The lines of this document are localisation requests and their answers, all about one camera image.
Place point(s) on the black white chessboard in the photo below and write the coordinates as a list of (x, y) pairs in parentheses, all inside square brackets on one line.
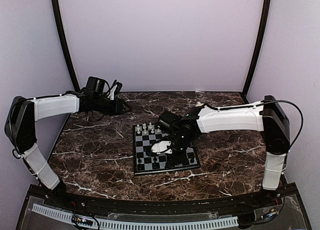
[(142, 149)]

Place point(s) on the white slotted cable duct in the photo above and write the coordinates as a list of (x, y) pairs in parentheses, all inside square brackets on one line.
[(122, 221)]

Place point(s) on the right black frame post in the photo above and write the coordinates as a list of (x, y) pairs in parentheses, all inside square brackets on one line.
[(257, 49)]

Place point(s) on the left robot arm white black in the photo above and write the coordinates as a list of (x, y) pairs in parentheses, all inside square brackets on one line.
[(34, 124)]

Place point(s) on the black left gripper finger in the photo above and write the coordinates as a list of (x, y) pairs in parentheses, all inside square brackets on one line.
[(124, 104), (126, 109)]

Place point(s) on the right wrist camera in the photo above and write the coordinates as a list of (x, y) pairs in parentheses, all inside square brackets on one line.
[(168, 122)]

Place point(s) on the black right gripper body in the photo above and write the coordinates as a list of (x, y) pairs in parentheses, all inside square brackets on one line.
[(181, 141)]

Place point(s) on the black frame post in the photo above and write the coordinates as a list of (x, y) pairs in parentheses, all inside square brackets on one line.
[(63, 43), (257, 49)]

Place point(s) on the left black frame post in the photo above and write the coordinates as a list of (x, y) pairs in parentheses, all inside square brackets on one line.
[(63, 43)]

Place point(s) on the cream ceramic mug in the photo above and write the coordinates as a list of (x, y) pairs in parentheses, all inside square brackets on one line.
[(200, 105)]

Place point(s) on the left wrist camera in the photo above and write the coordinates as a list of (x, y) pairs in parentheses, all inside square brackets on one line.
[(99, 88)]

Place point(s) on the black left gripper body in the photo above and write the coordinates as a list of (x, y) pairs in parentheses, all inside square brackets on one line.
[(107, 109)]

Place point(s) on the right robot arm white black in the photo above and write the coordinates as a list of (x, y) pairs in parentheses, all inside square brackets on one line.
[(266, 117)]

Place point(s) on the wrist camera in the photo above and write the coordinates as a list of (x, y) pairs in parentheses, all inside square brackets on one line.
[(168, 122), (99, 88)]

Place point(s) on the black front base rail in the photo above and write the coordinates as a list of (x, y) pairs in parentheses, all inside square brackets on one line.
[(289, 203)]

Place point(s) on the white chess piece corner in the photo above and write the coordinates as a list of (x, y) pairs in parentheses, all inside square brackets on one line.
[(138, 129)]

